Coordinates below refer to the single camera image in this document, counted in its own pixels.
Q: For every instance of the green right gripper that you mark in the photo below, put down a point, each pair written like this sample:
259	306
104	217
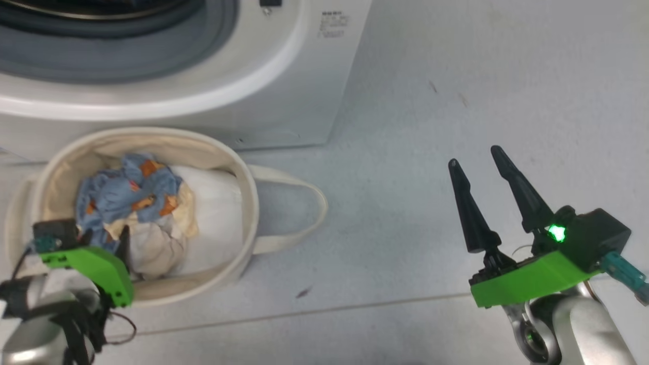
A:
537	279

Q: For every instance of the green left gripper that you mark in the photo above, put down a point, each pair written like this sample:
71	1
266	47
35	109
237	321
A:
101	266

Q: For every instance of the cream plain garment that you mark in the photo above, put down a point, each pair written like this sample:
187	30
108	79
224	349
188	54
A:
152	248

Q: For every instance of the blue cartoon print garment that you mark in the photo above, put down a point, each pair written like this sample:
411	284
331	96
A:
116	192

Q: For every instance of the cream canvas laundry basket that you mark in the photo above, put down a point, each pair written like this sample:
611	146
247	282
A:
223	152

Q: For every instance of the grey rubber door gasket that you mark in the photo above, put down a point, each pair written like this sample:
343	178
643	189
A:
127	56

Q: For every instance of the white front-load washing machine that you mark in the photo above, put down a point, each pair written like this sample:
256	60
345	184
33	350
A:
284	101

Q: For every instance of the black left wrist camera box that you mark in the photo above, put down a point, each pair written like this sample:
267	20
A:
58	228

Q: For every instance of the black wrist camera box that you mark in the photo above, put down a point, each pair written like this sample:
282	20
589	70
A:
58	228
593	235

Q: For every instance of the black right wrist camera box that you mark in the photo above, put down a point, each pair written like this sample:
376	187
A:
593	235

